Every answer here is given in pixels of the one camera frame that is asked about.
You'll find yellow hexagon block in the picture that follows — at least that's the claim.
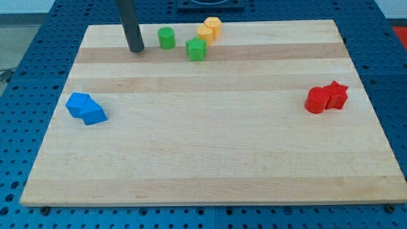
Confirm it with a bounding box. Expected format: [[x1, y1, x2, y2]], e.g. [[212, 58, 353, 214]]
[[204, 17, 222, 39]]

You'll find green star block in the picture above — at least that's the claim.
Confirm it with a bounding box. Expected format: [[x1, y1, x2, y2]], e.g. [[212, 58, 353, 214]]
[[185, 37, 207, 62]]

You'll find yellow cylinder block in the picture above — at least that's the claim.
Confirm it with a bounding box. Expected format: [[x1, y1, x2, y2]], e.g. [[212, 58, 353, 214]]
[[197, 24, 213, 46]]

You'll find blue cube block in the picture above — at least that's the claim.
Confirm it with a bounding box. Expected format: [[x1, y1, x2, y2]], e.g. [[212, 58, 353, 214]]
[[66, 92, 90, 118]]

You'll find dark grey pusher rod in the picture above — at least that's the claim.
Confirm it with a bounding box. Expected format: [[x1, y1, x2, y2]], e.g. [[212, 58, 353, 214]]
[[116, 0, 144, 53]]

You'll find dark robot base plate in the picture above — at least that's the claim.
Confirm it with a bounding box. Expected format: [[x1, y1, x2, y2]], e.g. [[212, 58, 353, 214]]
[[175, 0, 245, 11]]

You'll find green cylinder block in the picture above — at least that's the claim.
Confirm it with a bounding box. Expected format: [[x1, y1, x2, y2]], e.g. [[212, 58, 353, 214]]
[[158, 27, 176, 50]]

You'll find red cylinder block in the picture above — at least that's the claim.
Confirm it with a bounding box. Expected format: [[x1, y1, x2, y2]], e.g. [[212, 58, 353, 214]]
[[304, 87, 330, 114]]

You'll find blue triangular block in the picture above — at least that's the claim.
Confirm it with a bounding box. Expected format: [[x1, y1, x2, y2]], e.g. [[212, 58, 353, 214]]
[[79, 98, 107, 125]]

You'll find red star block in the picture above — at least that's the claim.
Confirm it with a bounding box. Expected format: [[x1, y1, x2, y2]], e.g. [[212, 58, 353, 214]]
[[323, 81, 348, 110]]

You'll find wooden board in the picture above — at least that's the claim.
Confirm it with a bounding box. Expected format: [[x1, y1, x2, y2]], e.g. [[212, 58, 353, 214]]
[[20, 20, 406, 207]]

